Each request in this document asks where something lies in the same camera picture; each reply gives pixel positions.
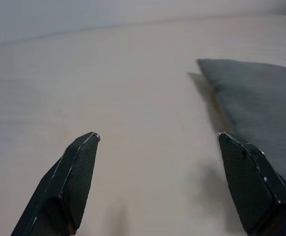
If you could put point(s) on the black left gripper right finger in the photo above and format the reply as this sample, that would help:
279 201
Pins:
251 184

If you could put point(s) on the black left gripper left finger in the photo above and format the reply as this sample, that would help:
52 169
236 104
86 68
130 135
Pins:
71 179

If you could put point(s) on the grey fabric pillow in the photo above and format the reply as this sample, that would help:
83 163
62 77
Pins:
261 103

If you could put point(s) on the white bed mattress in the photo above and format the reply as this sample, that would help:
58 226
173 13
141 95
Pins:
123 93

